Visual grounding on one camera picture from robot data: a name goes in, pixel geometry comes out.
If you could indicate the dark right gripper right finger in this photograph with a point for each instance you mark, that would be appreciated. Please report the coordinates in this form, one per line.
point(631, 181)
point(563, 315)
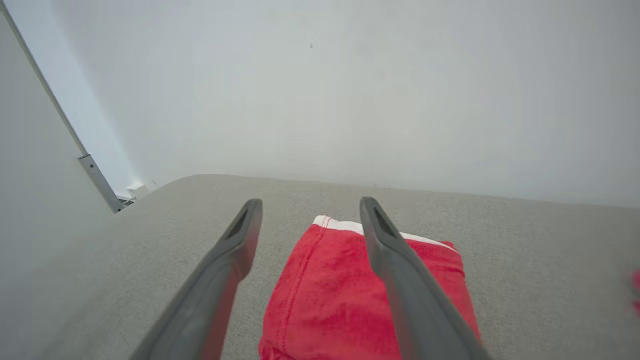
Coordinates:
point(415, 300)

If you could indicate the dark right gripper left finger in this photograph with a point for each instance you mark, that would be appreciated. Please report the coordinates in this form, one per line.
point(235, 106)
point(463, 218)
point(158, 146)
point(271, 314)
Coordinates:
point(220, 280)

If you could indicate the red shorts with white patches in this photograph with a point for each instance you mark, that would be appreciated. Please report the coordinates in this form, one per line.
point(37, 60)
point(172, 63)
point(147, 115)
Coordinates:
point(330, 300)

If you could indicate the red Bulls 23 jersey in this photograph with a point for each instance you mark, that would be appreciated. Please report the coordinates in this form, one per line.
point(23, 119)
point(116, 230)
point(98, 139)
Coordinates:
point(636, 292)

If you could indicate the small white plastic bracket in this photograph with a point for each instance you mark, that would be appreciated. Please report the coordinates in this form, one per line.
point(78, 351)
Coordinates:
point(136, 190)

